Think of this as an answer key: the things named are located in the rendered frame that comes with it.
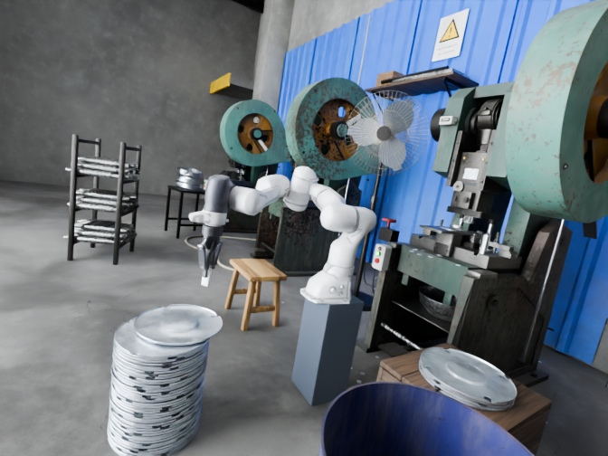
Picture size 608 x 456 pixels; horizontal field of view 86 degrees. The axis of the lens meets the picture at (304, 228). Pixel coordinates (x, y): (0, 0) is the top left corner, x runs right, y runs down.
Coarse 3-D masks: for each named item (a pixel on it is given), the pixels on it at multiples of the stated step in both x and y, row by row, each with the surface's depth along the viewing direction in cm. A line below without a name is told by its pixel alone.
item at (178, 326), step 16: (176, 304) 128; (144, 320) 113; (160, 320) 114; (176, 320) 115; (192, 320) 117; (208, 320) 120; (144, 336) 104; (160, 336) 105; (176, 336) 107; (192, 336) 108; (208, 336) 110
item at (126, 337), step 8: (120, 328) 107; (128, 328) 108; (120, 336) 103; (128, 336) 104; (136, 336) 104; (120, 344) 99; (128, 344) 99; (136, 344) 100; (144, 344) 101; (152, 344) 101; (160, 344) 102; (192, 344) 105; (128, 352) 95; (144, 352) 97; (152, 352) 97; (160, 352) 98; (168, 352) 99; (176, 352) 99; (184, 352) 99
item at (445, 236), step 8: (440, 232) 151; (448, 232) 153; (456, 232) 156; (464, 232) 161; (440, 240) 165; (448, 240) 161; (456, 240) 161; (440, 248) 165; (448, 248) 161; (448, 256) 161
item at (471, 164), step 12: (468, 156) 164; (480, 156) 159; (468, 168) 164; (480, 168) 159; (456, 180) 169; (468, 180) 164; (456, 192) 166; (468, 192) 160; (480, 192) 158; (456, 204) 165; (468, 204) 160; (480, 204) 160
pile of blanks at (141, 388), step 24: (120, 360) 97; (144, 360) 95; (168, 360) 97; (192, 360) 102; (120, 384) 97; (144, 384) 96; (168, 384) 99; (192, 384) 104; (120, 408) 99; (144, 408) 97; (168, 408) 101; (192, 408) 107; (120, 432) 100; (144, 432) 99; (168, 432) 102; (192, 432) 111
